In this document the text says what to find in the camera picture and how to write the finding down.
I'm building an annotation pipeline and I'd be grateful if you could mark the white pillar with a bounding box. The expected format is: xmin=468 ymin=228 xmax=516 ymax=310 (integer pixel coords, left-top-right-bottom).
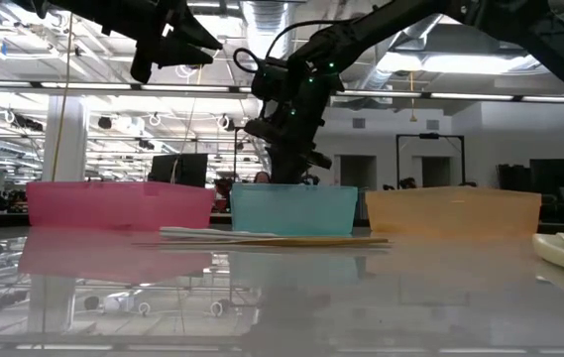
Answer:
xmin=42 ymin=95 xmax=90 ymax=183

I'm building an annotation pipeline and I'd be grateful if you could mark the orange plastic bin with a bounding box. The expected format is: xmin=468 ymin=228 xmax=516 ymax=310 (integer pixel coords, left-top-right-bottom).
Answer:
xmin=364 ymin=185 xmax=544 ymax=236

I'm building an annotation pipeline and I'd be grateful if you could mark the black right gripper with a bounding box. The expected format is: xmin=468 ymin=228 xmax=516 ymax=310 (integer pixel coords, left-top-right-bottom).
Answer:
xmin=243 ymin=88 xmax=335 ymax=185

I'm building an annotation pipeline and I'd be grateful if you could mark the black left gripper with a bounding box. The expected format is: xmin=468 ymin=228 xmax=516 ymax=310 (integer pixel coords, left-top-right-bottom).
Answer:
xmin=107 ymin=0 xmax=224 ymax=85

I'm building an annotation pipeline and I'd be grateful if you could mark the long LED light bar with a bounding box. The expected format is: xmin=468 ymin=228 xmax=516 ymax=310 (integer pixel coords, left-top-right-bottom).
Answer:
xmin=0 ymin=78 xmax=564 ymax=105

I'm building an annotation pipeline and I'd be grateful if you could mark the red background object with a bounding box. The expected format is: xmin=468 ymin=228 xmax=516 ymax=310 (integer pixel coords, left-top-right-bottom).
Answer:
xmin=213 ymin=177 xmax=234 ymax=214

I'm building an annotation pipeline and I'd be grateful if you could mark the pink plastic bin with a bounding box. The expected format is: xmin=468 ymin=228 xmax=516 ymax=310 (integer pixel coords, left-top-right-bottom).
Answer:
xmin=26 ymin=179 xmax=217 ymax=233

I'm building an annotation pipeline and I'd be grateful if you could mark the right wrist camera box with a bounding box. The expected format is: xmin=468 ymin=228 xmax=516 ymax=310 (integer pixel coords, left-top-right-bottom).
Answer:
xmin=250 ymin=58 xmax=293 ymax=102

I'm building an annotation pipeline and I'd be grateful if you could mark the teal plastic bin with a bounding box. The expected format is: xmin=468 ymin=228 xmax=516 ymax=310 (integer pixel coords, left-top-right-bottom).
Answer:
xmin=229 ymin=182 xmax=360 ymax=237

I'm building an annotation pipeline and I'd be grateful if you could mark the black frame stand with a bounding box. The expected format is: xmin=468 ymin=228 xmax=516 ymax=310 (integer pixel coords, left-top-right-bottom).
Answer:
xmin=395 ymin=132 xmax=467 ymax=188

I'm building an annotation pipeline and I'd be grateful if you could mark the silver ceiling duct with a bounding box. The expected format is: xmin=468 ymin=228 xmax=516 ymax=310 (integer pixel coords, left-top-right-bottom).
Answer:
xmin=239 ymin=0 xmax=296 ymax=60

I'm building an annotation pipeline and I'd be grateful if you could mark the white utensil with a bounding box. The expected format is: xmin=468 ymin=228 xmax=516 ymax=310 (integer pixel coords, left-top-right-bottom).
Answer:
xmin=159 ymin=225 xmax=282 ymax=242

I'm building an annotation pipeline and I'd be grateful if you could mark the black monitor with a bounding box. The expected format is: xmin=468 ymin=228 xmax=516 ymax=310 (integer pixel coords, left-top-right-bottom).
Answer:
xmin=528 ymin=158 xmax=564 ymax=190
xmin=148 ymin=153 xmax=210 ymax=189

